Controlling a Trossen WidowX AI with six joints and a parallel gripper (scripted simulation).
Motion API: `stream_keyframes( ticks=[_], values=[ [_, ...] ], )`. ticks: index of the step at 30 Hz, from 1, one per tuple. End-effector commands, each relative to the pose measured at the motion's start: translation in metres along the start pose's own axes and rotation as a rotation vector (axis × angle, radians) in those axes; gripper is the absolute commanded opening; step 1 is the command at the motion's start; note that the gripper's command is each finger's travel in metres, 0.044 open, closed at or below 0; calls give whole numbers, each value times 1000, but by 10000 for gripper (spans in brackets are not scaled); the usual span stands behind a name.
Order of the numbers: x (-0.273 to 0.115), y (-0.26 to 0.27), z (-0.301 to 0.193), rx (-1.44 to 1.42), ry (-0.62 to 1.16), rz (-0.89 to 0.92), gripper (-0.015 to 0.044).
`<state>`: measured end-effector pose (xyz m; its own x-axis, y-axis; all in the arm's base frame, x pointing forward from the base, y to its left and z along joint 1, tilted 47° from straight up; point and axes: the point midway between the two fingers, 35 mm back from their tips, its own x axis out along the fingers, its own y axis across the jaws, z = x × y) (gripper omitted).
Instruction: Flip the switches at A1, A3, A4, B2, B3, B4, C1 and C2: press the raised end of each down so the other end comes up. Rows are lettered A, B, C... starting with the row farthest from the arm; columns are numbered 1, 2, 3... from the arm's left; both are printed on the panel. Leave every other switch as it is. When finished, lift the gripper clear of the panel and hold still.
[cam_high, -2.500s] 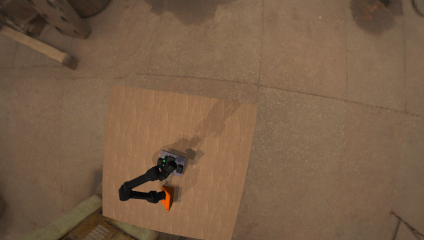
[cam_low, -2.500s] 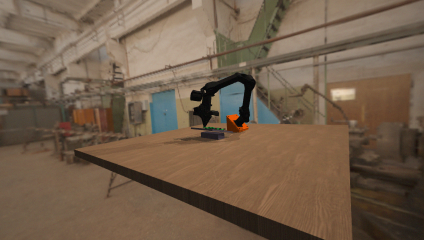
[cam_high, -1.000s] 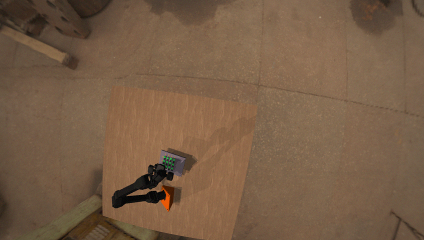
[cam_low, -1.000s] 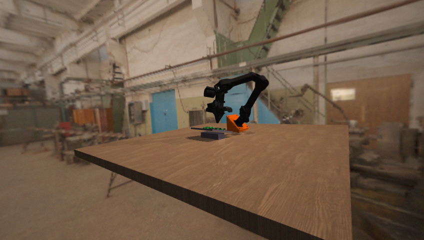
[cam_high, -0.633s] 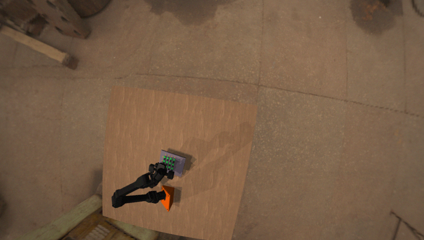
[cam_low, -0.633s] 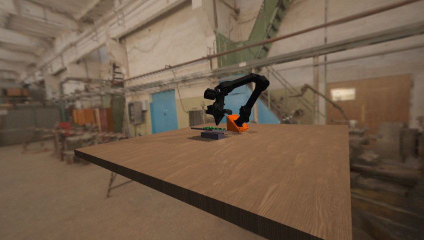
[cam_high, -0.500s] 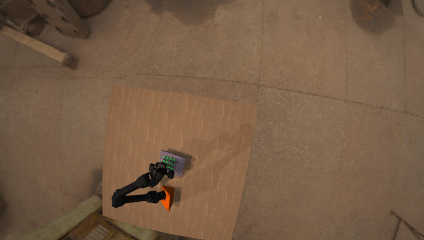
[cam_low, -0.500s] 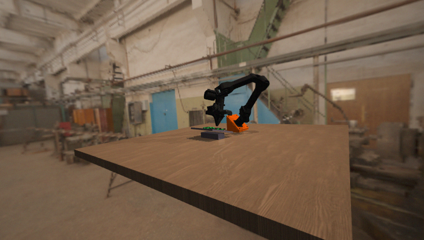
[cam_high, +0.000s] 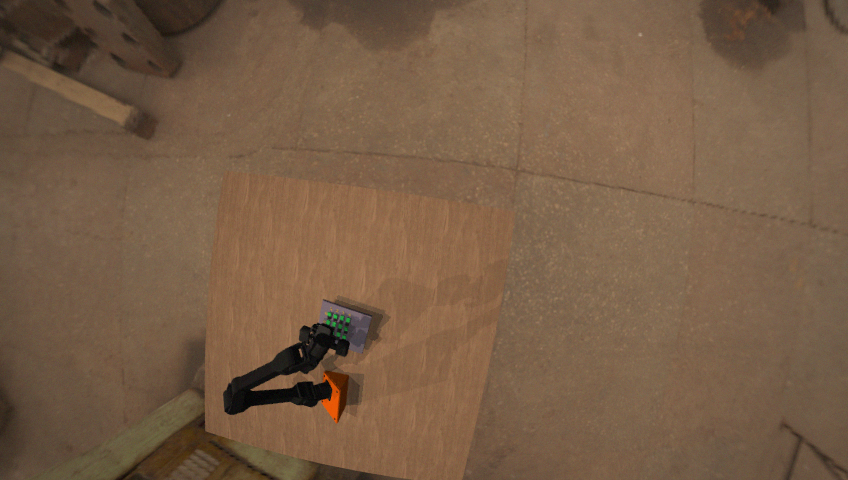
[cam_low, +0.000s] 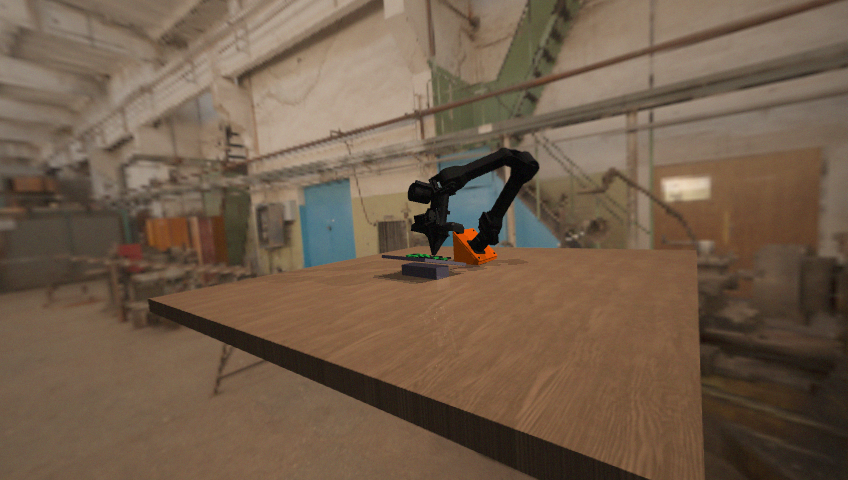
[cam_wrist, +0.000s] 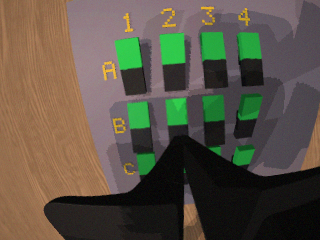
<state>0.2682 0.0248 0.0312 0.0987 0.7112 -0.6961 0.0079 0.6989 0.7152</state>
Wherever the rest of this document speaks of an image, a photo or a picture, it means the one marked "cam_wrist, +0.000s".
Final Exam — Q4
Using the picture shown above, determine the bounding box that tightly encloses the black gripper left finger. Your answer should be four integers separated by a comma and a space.
44, 136, 185, 240

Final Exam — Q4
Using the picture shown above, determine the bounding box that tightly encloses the grey switch panel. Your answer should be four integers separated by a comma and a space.
65, 0, 320, 195

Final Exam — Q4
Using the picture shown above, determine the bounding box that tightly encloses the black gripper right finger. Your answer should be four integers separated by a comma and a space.
180, 136, 320, 240

